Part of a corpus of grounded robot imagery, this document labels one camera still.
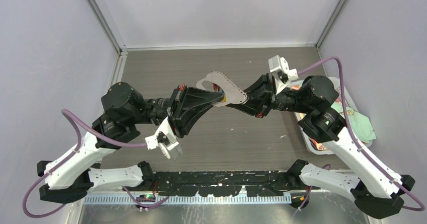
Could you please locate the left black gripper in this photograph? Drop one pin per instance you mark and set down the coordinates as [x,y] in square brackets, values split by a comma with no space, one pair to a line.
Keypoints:
[196,101]

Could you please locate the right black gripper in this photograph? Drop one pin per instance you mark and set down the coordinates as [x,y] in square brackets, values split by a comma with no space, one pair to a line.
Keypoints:
[261,91]

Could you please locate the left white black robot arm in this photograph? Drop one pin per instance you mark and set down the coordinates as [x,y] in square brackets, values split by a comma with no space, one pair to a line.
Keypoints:
[128,121]

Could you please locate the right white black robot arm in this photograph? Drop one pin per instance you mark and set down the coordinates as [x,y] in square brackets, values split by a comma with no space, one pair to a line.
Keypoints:
[374,188]

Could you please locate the orange patterned cloth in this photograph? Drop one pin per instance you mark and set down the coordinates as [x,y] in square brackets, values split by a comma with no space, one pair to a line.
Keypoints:
[315,118]

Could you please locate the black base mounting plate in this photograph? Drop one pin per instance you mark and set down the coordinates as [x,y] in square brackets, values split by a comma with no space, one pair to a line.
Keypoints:
[217,183]

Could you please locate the white plastic basket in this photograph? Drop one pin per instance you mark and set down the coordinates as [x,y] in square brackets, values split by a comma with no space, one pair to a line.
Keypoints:
[312,145]

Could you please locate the green patterned cloth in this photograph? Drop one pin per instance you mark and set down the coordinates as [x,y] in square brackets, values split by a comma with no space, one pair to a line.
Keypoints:
[359,123]

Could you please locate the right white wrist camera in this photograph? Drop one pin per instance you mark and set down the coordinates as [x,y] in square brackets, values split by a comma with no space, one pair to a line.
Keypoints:
[282,70]

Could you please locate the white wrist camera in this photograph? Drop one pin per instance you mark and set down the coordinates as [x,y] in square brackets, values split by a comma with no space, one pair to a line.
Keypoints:
[165,139]
[282,70]

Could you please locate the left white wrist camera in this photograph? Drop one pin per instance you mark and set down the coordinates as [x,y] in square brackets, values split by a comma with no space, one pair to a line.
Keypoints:
[165,139]

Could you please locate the white slotted cable duct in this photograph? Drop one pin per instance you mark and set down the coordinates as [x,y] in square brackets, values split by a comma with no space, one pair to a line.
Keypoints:
[243,198]

